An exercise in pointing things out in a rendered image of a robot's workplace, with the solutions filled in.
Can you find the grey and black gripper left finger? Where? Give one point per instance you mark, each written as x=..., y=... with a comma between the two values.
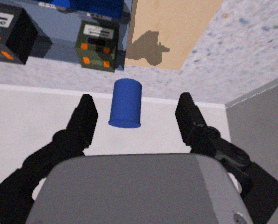
x=16, y=190

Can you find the black case with orange latches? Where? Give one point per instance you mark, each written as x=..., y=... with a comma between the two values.
x=17, y=34

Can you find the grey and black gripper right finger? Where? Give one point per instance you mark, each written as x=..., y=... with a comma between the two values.
x=259, y=189

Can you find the dark grey shelf rack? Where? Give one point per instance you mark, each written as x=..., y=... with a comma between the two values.
x=58, y=28

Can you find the dark green case with orange latches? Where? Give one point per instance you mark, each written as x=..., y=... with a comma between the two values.
x=95, y=46

